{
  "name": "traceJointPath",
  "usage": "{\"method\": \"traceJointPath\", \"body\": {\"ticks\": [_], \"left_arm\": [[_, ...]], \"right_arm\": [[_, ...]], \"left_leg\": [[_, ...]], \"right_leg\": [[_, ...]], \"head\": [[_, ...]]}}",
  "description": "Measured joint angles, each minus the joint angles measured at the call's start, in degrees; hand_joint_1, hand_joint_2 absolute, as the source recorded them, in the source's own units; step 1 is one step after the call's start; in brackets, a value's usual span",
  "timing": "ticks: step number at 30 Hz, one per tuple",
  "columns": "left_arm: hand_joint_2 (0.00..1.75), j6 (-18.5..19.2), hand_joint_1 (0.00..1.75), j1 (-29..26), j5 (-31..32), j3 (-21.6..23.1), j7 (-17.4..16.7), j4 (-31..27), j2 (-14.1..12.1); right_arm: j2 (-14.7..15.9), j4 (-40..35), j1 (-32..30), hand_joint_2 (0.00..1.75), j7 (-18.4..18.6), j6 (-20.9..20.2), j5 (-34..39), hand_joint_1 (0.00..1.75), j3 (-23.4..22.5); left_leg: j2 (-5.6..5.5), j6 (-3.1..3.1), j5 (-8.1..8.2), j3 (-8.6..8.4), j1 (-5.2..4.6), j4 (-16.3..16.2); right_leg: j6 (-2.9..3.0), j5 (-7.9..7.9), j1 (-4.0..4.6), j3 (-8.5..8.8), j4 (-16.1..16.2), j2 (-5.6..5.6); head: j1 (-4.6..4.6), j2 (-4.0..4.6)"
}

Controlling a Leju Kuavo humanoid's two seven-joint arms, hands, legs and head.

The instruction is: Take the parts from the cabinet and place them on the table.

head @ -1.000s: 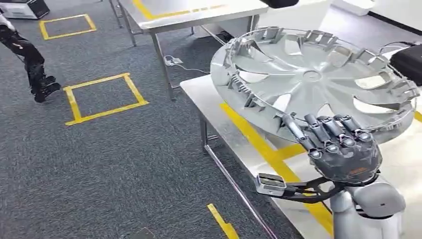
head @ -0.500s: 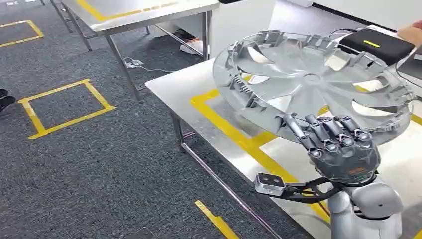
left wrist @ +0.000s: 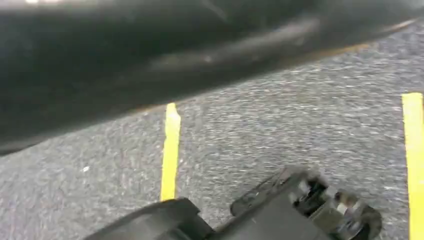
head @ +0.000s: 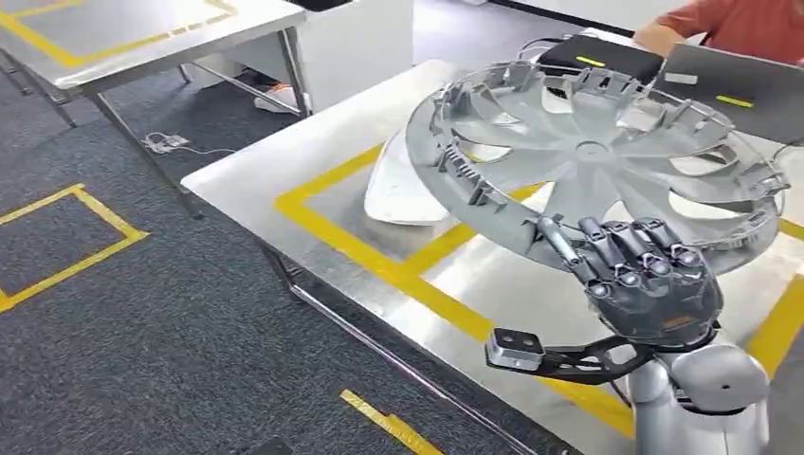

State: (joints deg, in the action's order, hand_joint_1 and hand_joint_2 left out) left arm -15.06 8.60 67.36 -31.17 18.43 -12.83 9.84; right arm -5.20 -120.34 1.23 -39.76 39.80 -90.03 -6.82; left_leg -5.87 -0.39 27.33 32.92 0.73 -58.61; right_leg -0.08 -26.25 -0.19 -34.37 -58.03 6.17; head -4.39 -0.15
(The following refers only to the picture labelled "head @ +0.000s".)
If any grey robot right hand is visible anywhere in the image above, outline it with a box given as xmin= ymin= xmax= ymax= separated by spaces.
xmin=537 ymin=215 xmax=724 ymax=348

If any grey plastic wheel cover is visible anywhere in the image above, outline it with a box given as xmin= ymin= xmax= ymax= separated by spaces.
xmin=405 ymin=59 xmax=792 ymax=278

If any grey laptop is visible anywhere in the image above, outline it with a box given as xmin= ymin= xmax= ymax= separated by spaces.
xmin=651 ymin=42 xmax=804 ymax=146

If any black box with yellow label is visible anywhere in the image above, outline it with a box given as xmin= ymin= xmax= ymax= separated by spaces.
xmin=537 ymin=33 xmax=666 ymax=86

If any person's hand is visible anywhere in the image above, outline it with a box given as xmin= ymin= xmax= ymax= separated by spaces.
xmin=632 ymin=21 xmax=687 ymax=59

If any white plastic panel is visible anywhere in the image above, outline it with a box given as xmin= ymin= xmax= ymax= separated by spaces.
xmin=364 ymin=130 xmax=455 ymax=228

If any person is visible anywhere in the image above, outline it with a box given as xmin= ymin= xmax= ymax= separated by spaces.
xmin=632 ymin=0 xmax=804 ymax=68

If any short yellow floor tape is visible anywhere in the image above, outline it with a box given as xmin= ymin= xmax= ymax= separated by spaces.
xmin=339 ymin=389 xmax=445 ymax=455

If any steel bench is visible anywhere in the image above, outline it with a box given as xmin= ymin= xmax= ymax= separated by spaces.
xmin=180 ymin=59 xmax=804 ymax=455

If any white cabinet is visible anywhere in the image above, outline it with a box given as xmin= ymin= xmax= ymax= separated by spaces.
xmin=188 ymin=0 xmax=416 ymax=116

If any white shoe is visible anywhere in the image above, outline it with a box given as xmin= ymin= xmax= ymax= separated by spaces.
xmin=253 ymin=82 xmax=304 ymax=116

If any yellow floor tape square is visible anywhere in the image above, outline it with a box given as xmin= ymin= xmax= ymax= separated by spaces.
xmin=0 ymin=183 xmax=150 ymax=314

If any small steel table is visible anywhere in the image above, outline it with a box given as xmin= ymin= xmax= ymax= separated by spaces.
xmin=0 ymin=0 xmax=314 ymax=221

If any yellow table tape outline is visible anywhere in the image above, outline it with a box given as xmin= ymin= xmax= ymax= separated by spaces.
xmin=0 ymin=0 xmax=239 ymax=69

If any black camera bracket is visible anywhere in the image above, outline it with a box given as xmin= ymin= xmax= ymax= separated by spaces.
xmin=534 ymin=334 xmax=656 ymax=386

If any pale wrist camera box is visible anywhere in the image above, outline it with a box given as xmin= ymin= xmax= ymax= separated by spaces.
xmin=484 ymin=327 xmax=546 ymax=373

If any white charger cable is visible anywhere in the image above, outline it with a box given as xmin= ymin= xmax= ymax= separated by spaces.
xmin=142 ymin=131 xmax=237 ymax=157

